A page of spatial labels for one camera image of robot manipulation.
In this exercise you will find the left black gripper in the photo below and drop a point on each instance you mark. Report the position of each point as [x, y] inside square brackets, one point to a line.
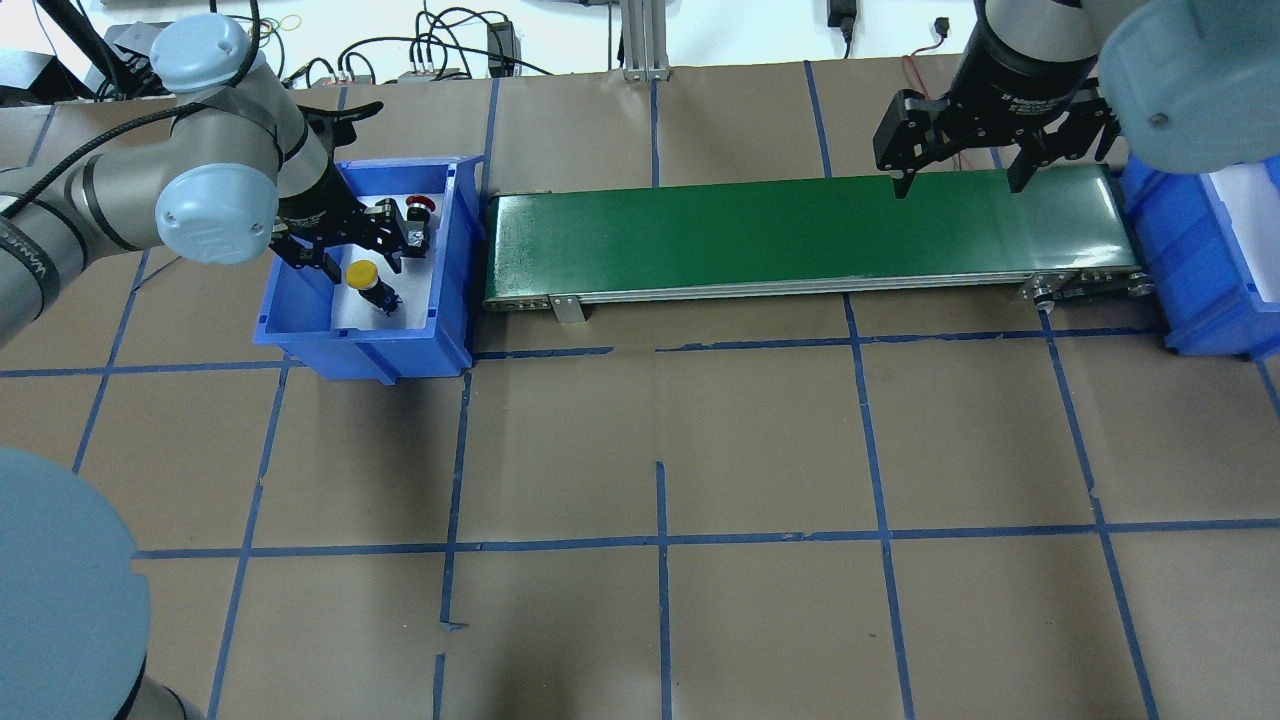
[313, 198]

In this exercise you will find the yellow push button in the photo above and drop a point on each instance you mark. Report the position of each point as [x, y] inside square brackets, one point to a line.
[364, 278]

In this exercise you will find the aluminium frame post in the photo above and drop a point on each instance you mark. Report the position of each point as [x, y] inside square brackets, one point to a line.
[644, 41]

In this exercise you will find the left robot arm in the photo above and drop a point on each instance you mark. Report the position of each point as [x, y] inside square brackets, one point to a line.
[235, 169]

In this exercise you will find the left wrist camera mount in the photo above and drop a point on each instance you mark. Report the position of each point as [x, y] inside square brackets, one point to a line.
[336, 128]

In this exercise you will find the blue bin right side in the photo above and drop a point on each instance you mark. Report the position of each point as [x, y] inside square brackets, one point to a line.
[1209, 241]

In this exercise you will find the red mushroom push button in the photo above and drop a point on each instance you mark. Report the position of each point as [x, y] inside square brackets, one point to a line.
[419, 209]

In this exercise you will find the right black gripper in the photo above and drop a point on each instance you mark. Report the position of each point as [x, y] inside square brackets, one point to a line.
[1015, 72]

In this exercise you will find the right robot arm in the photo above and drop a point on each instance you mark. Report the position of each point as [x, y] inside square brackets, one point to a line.
[1191, 86]

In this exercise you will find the green conveyor belt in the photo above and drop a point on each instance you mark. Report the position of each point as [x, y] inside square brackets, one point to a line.
[1060, 240]

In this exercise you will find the blue bin with foam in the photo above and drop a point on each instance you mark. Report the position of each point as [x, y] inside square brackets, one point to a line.
[296, 309]

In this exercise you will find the white foam pad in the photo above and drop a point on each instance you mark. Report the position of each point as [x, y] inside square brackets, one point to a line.
[413, 285]

